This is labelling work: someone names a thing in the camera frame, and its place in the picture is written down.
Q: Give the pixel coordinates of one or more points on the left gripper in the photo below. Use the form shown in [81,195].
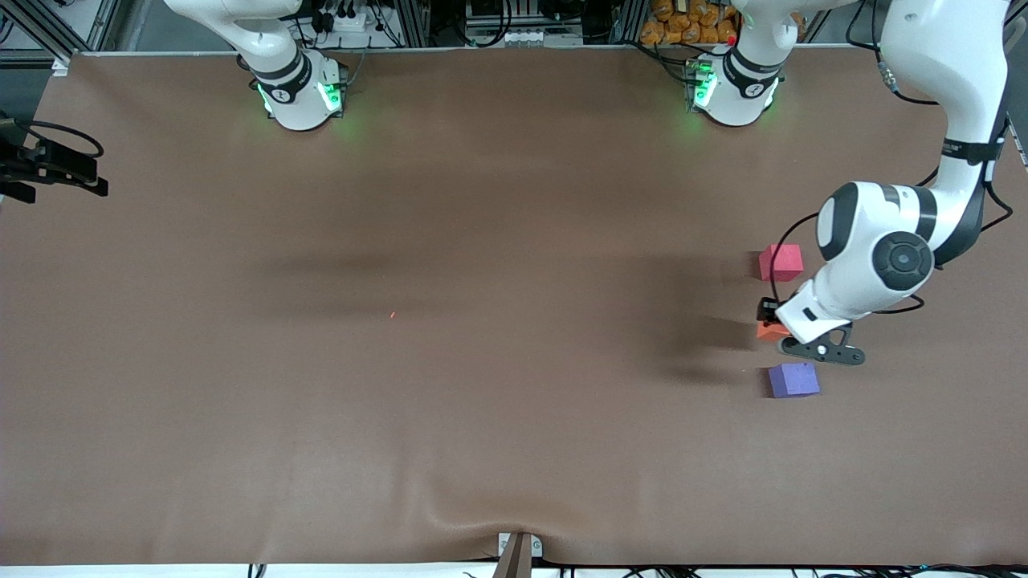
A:
[768,310]

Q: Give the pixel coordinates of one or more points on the orange foam block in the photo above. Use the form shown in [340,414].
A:
[769,331]

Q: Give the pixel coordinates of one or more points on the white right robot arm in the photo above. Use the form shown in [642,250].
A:
[297,100]

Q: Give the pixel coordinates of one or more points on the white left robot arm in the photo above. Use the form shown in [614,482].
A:
[875,241]

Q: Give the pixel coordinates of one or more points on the red foam block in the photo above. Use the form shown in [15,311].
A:
[779,263]

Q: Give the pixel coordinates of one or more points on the purple foam block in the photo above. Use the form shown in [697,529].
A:
[793,380]

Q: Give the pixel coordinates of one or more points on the large table cover sheet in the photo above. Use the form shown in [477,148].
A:
[514,241]

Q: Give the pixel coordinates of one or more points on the pile of orange packets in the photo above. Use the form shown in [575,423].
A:
[683,24]

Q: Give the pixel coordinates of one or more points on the white power strip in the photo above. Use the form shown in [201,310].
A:
[349,21]

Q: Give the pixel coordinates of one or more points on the metal table edge clamp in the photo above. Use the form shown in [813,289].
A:
[519,555]

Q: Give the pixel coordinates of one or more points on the white terminal block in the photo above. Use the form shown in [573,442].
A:
[540,37]

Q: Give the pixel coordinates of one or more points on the aluminium frame profile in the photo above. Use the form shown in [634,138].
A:
[44,36]

